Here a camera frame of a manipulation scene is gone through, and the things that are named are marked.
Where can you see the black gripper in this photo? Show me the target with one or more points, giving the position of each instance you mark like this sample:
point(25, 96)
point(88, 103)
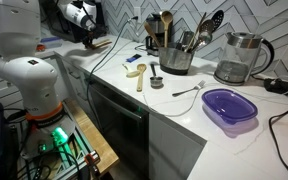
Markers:
point(91, 33)

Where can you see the dark brown wooden spoon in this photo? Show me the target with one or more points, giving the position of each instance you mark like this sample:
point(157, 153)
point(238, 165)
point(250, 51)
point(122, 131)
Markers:
point(102, 42)

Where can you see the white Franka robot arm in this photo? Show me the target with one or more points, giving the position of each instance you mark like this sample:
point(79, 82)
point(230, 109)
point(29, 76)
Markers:
point(24, 76)

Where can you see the cream plastic spoon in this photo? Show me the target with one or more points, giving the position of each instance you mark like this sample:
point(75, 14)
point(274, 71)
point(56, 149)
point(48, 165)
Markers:
point(133, 73)

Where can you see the light wooden slotted spoon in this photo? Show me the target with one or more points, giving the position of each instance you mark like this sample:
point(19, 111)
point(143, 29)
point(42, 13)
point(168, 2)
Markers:
point(141, 68)

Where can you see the round light wooden spoon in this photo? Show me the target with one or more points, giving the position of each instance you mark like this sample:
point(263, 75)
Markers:
point(166, 18)

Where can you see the shiny metal serving spoon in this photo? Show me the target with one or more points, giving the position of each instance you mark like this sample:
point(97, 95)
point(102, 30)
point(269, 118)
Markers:
point(205, 28)

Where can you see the black slotted spoon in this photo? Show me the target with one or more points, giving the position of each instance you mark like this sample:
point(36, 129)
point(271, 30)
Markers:
point(218, 18)

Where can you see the clear container with blue lid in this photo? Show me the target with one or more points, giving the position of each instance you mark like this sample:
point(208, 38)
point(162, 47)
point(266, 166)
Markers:
point(51, 42)

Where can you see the white drawer cabinet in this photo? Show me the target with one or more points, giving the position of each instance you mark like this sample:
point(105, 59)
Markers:
point(75, 83)

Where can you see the small blue flat object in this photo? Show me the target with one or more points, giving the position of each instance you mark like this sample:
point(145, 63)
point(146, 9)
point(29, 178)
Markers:
point(133, 58)

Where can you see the orange round lid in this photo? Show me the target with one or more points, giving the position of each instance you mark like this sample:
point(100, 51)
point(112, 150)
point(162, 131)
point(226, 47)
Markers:
point(40, 47)

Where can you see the metal measuring cup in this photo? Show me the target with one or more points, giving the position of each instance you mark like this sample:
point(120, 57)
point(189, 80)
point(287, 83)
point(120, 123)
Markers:
point(156, 81)

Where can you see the grey metal utensil holder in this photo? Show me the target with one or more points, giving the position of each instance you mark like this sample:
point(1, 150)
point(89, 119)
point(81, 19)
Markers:
point(174, 60)

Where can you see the black dishwasher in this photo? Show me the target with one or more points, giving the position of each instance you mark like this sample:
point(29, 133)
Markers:
point(124, 130)

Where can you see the wooden cart top board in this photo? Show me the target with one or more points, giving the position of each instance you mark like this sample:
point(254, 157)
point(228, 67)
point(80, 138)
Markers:
point(94, 136)

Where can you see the metal fork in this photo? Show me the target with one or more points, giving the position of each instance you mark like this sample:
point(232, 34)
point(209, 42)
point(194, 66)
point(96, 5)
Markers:
point(187, 90)

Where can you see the glass electric kettle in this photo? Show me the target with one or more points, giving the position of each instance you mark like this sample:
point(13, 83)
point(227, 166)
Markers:
point(234, 63)

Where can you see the purple plastic container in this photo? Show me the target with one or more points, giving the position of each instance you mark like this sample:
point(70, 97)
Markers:
point(229, 105)

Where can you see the black power adapter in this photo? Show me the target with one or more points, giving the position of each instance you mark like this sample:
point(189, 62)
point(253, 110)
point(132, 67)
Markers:
point(282, 87)

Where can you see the white wall outlet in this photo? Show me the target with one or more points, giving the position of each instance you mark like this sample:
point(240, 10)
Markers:
point(137, 13)

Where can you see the metal cart frame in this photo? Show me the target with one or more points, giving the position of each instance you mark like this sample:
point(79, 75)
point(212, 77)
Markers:
point(74, 163)

